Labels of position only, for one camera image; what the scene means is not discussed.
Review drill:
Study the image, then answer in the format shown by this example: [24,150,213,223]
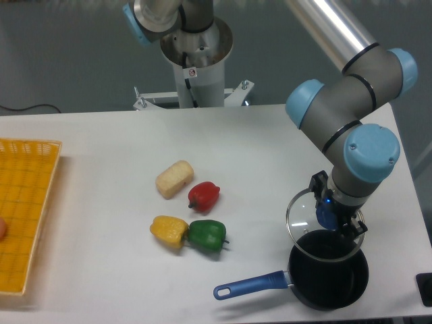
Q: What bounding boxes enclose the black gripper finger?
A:
[309,171,328,203]
[340,217,368,240]

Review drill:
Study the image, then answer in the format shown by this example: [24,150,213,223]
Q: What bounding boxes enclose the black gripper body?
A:
[323,189,358,230]

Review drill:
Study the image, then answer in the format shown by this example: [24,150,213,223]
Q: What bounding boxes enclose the glass lid with blue knob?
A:
[286,188,365,263]

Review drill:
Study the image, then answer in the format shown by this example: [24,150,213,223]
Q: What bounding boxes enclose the black saucepan with blue handle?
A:
[213,229,369,311]

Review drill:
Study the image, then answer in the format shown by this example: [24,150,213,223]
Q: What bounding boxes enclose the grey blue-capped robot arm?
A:
[123,1,418,240]

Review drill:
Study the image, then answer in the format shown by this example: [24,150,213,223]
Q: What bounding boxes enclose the black device at table edge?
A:
[416,273,432,307]

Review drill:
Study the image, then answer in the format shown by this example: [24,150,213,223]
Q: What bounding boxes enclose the red bell pepper toy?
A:
[188,182,220,213]

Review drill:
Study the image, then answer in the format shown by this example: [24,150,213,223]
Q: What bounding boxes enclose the green bell pepper toy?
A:
[186,219,229,253]

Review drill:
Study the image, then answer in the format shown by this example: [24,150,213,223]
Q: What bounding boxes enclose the beige bread loaf toy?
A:
[155,160,194,199]

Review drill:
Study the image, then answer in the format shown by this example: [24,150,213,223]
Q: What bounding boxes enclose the yellow bell pepper toy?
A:
[149,215,189,249]

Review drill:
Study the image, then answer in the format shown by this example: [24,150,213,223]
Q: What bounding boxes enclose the yellow woven basket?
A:
[1,138,62,296]

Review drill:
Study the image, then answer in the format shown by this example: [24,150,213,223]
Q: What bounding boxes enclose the orange object in basket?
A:
[0,217,7,240]

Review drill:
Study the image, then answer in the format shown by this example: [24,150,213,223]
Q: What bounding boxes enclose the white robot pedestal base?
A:
[133,18,254,111]

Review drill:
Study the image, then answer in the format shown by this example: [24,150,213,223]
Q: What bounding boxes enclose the black cable on floor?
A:
[0,104,63,113]

